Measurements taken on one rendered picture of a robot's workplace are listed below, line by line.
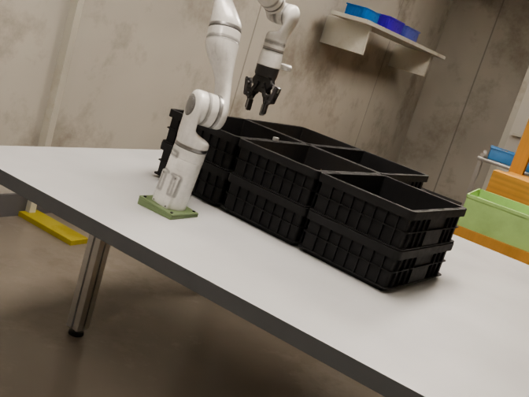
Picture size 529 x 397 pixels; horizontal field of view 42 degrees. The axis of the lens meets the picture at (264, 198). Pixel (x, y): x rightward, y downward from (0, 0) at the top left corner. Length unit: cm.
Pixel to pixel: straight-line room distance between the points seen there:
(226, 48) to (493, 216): 209
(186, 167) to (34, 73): 182
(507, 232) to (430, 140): 473
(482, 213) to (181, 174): 209
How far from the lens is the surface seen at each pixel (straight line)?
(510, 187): 417
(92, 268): 254
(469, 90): 819
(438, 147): 824
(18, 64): 350
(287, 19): 221
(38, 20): 352
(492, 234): 364
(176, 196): 189
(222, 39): 189
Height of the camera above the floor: 123
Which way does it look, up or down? 13 degrees down
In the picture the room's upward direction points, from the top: 17 degrees clockwise
